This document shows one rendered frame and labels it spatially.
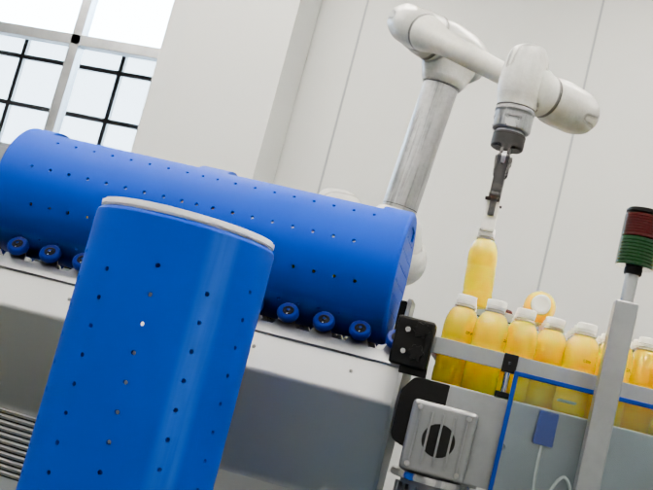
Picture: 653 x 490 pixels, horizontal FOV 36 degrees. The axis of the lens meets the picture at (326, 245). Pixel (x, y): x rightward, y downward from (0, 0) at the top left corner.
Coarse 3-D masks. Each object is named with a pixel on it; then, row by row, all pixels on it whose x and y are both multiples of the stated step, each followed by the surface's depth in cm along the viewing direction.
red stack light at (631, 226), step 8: (632, 216) 168; (640, 216) 167; (648, 216) 167; (624, 224) 169; (632, 224) 168; (640, 224) 167; (648, 224) 166; (624, 232) 168; (632, 232) 167; (640, 232) 166; (648, 232) 166
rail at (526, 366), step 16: (448, 352) 186; (464, 352) 185; (480, 352) 185; (496, 352) 184; (528, 368) 183; (544, 368) 183; (560, 368) 182; (576, 384) 182; (592, 384) 181; (624, 384) 180; (640, 400) 180
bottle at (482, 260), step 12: (480, 240) 224; (492, 240) 224; (468, 252) 225; (480, 252) 222; (492, 252) 222; (468, 264) 224; (480, 264) 222; (492, 264) 222; (468, 276) 223; (480, 276) 221; (492, 276) 222; (468, 288) 222; (480, 288) 221; (492, 288) 223; (480, 300) 221
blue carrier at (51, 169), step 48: (48, 144) 215; (96, 144) 218; (0, 192) 211; (48, 192) 209; (96, 192) 208; (192, 192) 206; (240, 192) 206; (288, 192) 207; (0, 240) 217; (48, 240) 212; (288, 240) 200; (336, 240) 199; (384, 240) 199; (288, 288) 201; (336, 288) 199; (384, 288) 197; (384, 336) 204
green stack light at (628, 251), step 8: (624, 240) 168; (632, 240) 167; (640, 240) 166; (648, 240) 166; (624, 248) 167; (632, 248) 166; (640, 248) 166; (648, 248) 166; (616, 256) 170; (624, 256) 167; (632, 256) 166; (640, 256) 166; (648, 256) 166; (616, 264) 170; (624, 264) 168; (632, 264) 167; (640, 264) 166; (648, 264) 166
